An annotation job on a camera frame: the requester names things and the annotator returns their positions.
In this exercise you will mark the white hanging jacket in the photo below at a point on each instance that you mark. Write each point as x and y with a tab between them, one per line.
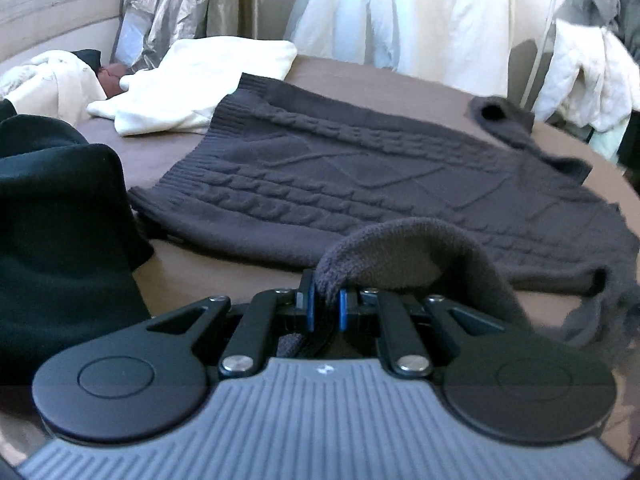
410	15

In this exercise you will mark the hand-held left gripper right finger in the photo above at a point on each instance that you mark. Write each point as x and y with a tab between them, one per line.
343	310

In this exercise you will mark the white clothes rack pole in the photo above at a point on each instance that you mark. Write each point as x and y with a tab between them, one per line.
542	35

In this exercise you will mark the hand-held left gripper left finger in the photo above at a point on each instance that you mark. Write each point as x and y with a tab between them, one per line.
310	310

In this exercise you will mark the white quilted garment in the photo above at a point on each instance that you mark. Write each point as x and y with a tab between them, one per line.
580	75

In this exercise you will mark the window frame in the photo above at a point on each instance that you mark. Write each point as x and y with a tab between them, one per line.
55	10

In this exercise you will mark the cream printed blanket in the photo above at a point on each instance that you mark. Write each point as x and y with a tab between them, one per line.
45	80

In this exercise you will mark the silver crinkled curtain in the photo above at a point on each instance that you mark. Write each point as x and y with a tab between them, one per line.
160	5

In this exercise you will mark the white folded cloth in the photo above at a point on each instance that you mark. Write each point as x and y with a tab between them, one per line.
200	80

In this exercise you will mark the dark grey knit sweater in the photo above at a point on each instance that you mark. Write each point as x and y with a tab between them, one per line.
350	175

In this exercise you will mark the black cloth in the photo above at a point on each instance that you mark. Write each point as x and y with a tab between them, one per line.
89	59
6	107

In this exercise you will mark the black garment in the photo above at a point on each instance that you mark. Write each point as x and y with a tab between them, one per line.
60	240

